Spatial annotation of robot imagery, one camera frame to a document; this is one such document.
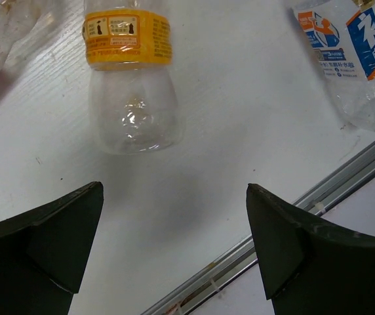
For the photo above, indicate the yellow cap orange label bottle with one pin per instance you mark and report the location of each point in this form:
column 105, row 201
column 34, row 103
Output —
column 133, row 106

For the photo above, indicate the blue label water bottle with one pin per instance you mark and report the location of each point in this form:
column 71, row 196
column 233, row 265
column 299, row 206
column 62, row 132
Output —
column 341, row 35

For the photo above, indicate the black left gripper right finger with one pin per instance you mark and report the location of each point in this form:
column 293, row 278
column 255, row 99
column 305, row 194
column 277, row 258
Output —
column 309, row 265

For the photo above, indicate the aluminium table edge rail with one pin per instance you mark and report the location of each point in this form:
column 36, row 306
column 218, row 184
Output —
column 319, row 201

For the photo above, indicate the red cap cola bottle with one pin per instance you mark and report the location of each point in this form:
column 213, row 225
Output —
column 26, row 26

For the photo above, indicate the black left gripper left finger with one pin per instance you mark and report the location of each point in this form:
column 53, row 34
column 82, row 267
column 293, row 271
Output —
column 44, row 252

